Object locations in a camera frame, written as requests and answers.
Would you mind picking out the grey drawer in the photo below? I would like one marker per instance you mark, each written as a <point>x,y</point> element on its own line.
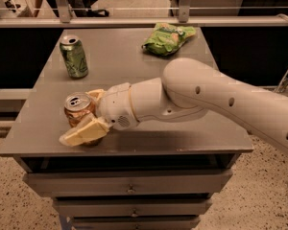
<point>134,183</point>
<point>132,207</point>
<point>141,223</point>

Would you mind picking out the metal railing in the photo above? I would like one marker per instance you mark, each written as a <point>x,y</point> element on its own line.
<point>145,13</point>

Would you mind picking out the top grey drawer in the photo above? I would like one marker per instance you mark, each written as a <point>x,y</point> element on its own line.
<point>134,183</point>

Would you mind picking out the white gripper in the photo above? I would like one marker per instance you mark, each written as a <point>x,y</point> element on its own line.
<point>116,105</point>

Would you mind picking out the green rice chip bag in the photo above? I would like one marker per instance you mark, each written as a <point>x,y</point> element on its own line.
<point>166,39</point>

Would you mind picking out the bottom grey drawer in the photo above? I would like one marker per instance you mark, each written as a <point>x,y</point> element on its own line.
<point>141,223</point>

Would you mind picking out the green soda can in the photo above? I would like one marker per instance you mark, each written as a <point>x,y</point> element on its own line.
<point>73,54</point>

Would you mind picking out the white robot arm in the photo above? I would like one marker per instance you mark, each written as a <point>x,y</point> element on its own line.
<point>186,90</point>

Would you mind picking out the orange soda can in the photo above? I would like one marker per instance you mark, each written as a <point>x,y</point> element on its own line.
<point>76,106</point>

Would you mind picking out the middle grey drawer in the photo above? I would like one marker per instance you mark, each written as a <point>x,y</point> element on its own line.
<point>132,207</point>

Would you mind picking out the grey drawer cabinet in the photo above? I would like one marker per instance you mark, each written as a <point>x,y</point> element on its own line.
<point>157,169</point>

